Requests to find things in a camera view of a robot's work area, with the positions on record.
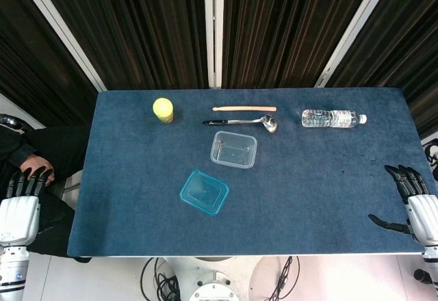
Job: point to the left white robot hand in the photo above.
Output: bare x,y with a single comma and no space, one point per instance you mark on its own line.
18,215

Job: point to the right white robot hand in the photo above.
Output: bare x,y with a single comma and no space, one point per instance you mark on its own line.
424,212

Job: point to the blue translucent plastic lid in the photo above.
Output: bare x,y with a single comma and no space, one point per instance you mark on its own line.
204,193

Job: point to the clear plastic container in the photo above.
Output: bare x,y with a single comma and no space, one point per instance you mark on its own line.
234,149

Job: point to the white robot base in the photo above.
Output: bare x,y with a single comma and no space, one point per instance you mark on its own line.
214,280

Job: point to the black and white printed object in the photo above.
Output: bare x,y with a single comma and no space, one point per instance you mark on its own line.
432,159

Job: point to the small black floor object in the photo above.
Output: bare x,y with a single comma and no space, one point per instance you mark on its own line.
421,276

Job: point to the person in black clothes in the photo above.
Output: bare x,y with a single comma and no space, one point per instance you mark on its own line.
58,150

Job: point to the chrome chair armrest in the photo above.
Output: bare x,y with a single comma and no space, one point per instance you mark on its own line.
12,121

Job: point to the blue table cloth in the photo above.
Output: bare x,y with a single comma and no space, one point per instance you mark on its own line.
308,195

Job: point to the clear plastic water bottle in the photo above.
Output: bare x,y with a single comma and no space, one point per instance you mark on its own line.
328,118

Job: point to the yellow-lidded jar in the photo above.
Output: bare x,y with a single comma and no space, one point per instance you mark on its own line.
162,108

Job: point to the wooden stick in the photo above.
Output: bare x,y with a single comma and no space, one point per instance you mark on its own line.
244,108

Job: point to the dark pleated curtain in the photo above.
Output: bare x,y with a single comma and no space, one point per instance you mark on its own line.
154,24

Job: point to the white metal frame post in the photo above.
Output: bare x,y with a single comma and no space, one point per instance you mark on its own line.
356,30
68,37
214,24

